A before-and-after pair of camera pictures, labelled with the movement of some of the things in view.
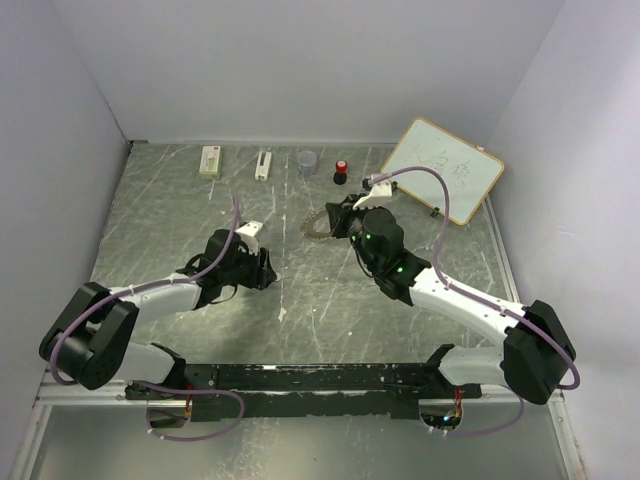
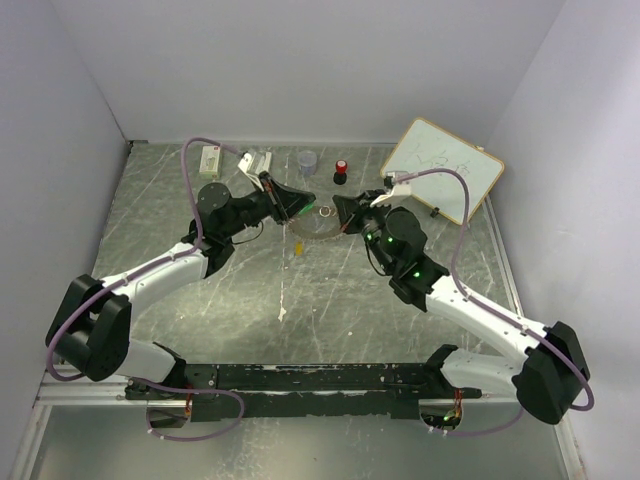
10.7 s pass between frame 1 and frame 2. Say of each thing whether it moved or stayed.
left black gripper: moved
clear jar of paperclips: stayed
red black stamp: stayed
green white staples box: stayed
